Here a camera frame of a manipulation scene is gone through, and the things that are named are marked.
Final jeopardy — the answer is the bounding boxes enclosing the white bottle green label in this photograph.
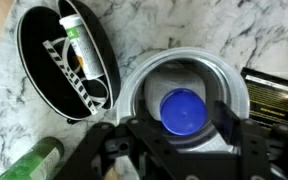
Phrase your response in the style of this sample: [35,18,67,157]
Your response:
[58,13,105,81]

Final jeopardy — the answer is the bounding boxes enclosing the striped glasses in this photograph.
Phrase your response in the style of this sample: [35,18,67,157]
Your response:
[42,36,111,116]

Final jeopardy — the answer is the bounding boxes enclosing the clear plastic cup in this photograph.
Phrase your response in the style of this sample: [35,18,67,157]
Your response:
[115,46,251,154]

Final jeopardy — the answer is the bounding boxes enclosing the green lime juice bottle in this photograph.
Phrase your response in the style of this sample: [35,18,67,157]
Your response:
[0,136,65,180]

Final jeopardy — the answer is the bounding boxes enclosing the white bottle blue cap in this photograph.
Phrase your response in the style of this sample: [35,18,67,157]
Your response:
[143,64,208,137]

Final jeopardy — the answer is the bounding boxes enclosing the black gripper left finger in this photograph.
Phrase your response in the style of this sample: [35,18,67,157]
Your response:
[53,115,172,180]

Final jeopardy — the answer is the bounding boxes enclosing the black glasses case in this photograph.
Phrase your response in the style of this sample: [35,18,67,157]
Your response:
[16,0,122,122]

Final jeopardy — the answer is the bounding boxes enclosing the black card yellow text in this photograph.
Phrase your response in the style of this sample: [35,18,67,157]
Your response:
[240,66,288,132]

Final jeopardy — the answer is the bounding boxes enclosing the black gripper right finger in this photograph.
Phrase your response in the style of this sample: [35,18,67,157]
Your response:
[213,100,288,180]

